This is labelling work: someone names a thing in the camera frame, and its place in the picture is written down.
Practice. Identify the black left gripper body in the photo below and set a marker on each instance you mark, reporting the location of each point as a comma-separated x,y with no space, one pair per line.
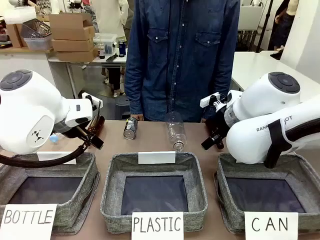
93,142

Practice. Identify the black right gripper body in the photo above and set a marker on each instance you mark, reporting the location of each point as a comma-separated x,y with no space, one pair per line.
215,127

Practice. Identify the brown glass bottle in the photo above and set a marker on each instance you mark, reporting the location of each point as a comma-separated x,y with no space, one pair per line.
97,123

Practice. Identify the large clear plastic bottle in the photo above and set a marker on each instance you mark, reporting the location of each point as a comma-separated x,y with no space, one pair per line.
176,132

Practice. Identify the black drink can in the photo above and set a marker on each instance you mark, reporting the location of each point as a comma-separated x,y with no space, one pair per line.
130,127

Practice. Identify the person's right forearm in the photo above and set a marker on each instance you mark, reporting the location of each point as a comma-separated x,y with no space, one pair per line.
133,87

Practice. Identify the person's left forearm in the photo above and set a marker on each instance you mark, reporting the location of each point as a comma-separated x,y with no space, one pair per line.
220,87

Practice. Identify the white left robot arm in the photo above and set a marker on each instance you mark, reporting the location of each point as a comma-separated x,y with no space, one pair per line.
30,112

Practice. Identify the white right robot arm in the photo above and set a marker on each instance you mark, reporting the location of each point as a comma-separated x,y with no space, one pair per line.
262,100

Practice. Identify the grey fabric basket bottle label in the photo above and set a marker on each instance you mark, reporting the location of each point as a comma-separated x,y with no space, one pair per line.
85,172

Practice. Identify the grey fabric basket plastic label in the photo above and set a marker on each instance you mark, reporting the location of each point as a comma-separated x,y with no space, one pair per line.
115,175

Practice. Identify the grey fabric basket can label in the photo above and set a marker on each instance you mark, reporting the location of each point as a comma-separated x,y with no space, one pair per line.
307,175

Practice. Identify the white paper sign CAN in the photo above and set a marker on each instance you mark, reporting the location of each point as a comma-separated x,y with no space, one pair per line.
271,225

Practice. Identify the black mesh basket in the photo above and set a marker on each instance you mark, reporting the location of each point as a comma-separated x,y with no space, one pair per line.
36,28

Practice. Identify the person's right hand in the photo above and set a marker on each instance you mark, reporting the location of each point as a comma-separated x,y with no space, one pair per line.
139,117

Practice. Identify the person's denim shirt torso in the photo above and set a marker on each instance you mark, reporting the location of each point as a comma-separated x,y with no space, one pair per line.
180,62

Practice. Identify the white table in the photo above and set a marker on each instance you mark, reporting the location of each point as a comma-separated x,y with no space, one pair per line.
262,65

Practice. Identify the white desk with legs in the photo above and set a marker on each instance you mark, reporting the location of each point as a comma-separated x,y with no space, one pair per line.
75,65

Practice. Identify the black flat object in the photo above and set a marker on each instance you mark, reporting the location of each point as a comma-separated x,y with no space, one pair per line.
111,57

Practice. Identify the flat cardboard box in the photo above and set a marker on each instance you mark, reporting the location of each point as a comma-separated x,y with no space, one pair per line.
72,33
72,45
76,55

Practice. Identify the dark cola bottle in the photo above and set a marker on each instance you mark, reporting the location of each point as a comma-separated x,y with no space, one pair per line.
101,52

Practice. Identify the dark blue flask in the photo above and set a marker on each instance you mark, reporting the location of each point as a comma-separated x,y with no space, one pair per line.
122,48

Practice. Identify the clear lidded storage box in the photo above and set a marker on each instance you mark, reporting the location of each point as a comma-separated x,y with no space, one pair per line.
106,42

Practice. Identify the white paper sign BOTTLE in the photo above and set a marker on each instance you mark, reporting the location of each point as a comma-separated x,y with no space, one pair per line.
27,220

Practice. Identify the white paper sign PLASTIC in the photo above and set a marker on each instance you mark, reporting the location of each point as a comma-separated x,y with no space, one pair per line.
157,225

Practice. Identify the white cabinet wooden top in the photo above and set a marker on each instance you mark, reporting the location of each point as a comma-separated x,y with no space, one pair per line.
25,60

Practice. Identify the black tripod pole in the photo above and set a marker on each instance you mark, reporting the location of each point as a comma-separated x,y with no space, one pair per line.
265,25

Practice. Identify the clear plastic bin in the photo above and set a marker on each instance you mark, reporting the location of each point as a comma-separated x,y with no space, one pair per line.
38,42

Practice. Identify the white panel box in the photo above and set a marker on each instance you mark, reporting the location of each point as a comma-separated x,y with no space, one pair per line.
251,17

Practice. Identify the bystander in dark skirt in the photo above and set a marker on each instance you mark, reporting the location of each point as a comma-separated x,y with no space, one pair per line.
282,25

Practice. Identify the large open cardboard box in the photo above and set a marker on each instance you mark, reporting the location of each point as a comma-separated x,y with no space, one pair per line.
71,21

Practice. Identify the bystander in white shirt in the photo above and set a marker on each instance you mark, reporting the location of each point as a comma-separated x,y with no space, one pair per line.
110,17

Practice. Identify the small brown cardboard box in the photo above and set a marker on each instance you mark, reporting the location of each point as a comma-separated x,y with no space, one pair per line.
15,35

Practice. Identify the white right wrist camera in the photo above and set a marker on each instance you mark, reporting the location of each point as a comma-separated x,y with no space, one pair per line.
208,101

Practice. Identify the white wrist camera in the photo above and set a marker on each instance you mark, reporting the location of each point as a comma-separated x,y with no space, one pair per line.
90,100
208,101

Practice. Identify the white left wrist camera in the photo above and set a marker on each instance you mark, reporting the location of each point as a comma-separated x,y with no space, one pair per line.
90,100

